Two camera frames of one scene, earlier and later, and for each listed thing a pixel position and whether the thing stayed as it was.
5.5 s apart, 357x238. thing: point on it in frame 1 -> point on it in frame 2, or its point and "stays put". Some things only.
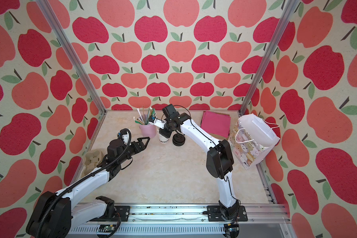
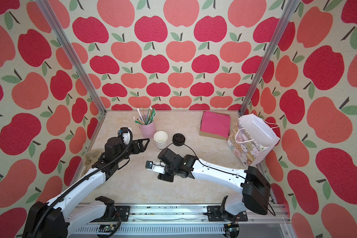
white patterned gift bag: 253,139 stays put
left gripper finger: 139,147 stays put
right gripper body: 167,123 -> 169,171
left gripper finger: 141,144 stays put
